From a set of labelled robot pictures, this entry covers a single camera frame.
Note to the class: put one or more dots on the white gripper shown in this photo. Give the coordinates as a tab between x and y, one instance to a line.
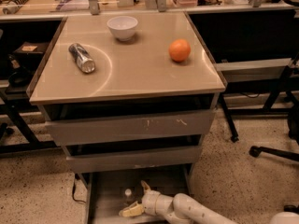
150	202

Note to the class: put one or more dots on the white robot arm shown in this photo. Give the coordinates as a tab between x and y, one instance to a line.
180	209

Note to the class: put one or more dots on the open bottom grey drawer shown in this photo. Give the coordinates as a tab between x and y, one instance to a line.
105	193

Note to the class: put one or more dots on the middle grey drawer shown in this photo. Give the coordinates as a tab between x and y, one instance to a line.
133	159

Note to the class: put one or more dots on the top grey drawer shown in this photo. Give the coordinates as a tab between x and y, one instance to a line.
126	128

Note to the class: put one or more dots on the grey drawer cabinet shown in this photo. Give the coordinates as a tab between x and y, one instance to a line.
134	77

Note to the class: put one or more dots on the black office chair base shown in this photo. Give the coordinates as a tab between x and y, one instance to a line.
293	125

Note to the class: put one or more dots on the silver blue drink can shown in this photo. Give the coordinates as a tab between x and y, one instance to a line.
82	58

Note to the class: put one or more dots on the orange fruit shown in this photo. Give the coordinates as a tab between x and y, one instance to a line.
179	50

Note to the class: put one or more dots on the white ceramic bowl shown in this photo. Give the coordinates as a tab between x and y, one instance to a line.
122	27

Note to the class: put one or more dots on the black desk leg frame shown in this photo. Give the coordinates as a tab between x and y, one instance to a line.
230	122

